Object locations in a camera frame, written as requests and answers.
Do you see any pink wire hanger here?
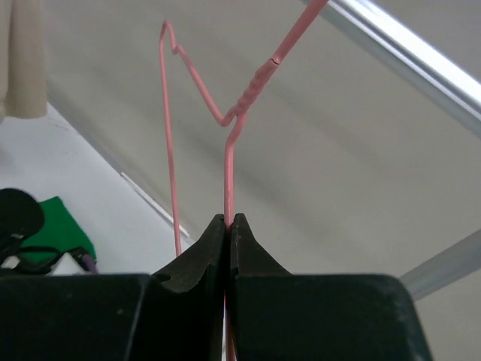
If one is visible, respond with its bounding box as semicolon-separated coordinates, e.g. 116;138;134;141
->
159;0;330;361

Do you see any beige ribbed garment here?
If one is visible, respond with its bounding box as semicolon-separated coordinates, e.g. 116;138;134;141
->
1;0;47;119

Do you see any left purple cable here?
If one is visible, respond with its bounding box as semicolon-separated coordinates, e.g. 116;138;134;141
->
77;251;101;275

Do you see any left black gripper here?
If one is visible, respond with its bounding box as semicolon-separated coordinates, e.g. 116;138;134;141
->
1;234;81;277

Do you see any metal clothes rack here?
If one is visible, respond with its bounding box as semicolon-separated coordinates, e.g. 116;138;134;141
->
300;0;481;302

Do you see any green t shirt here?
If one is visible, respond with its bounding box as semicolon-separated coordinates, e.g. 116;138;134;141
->
23;197;97;261

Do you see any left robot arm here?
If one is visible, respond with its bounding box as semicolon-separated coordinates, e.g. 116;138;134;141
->
1;188;88;278

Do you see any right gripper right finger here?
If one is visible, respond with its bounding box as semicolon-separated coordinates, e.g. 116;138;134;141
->
229;214;432;360

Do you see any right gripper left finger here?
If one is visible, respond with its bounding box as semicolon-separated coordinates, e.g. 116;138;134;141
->
1;215;225;360

